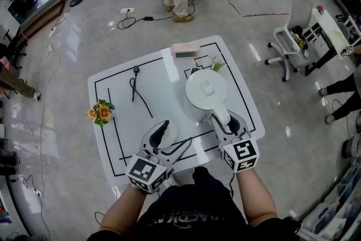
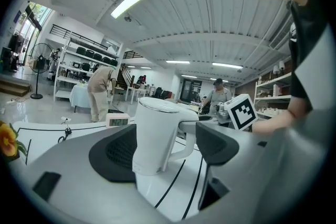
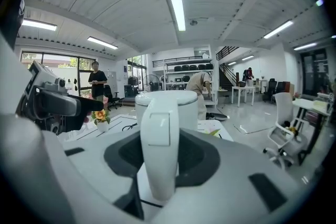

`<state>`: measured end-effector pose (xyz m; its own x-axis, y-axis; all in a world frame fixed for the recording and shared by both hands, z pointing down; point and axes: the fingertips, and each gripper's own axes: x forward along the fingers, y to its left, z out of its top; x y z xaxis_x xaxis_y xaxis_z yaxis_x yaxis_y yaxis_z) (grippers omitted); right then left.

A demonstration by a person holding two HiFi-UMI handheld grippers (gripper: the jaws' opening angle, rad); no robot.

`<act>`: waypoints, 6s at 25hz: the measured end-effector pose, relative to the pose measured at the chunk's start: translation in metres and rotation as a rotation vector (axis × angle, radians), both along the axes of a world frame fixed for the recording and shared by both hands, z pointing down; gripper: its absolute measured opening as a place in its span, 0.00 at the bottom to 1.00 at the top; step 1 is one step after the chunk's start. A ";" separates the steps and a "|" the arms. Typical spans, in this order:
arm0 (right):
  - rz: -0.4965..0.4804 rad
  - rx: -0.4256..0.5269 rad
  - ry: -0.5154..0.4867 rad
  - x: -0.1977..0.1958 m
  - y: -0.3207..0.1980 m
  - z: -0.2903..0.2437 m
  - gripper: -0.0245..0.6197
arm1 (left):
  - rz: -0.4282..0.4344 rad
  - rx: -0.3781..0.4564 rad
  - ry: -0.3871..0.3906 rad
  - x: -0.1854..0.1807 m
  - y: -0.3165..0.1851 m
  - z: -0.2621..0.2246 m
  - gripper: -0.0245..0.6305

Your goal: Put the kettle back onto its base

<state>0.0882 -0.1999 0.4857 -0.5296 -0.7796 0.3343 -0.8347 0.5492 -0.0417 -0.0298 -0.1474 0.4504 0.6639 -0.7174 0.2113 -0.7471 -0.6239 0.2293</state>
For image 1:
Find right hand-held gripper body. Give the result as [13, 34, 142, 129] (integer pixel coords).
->
[218, 132, 259, 174]

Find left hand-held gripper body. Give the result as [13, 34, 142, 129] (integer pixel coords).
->
[125, 146, 175, 195]

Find white round kettle base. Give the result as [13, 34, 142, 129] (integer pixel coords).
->
[143, 115, 179, 148]

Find white electric kettle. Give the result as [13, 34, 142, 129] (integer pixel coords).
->
[183, 65, 232, 126]

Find person's right forearm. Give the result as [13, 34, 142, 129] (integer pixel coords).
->
[235, 168, 279, 229]

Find person's left forearm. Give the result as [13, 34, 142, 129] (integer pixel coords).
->
[100, 183, 149, 235]

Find person's white shoe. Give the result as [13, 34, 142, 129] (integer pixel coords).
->
[162, 176, 178, 189]

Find person's dark shorts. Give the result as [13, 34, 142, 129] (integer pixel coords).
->
[156, 165, 235, 207]

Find orange flower bouquet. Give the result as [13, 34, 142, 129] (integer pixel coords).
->
[86, 99, 116, 128]

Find person's black shirt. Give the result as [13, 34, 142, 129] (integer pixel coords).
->
[87, 186, 300, 241]

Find pale pink flower sprig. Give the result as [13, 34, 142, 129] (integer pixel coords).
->
[209, 56, 228, 73]

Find pink digital clock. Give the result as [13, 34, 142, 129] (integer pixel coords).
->
[171, 42, 201, 60]

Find small yellow flower bunch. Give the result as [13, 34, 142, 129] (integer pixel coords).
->
[293, 33, 307, 49]

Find cluttered storage shelf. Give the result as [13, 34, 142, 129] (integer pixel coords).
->
[296, 166, 361, 241]

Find white office chair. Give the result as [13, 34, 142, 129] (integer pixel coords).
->
[265, 0, 314, 82]

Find wooden step platform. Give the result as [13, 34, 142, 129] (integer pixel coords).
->
[16, 0, 68, 41]

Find black office chair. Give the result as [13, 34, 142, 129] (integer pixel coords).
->
[0, 27, 29, 69]

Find black power cord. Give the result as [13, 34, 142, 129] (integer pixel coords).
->
[129, 65, 155, 119]

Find long white floor cable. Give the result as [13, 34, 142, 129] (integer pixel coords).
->
[36, 45, 62, 195]

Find black adapter cable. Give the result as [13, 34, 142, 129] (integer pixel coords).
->
[116, 15, 176, 30]

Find white desk with black frame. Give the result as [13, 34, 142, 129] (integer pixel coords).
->
[304, 7, 361, 77]

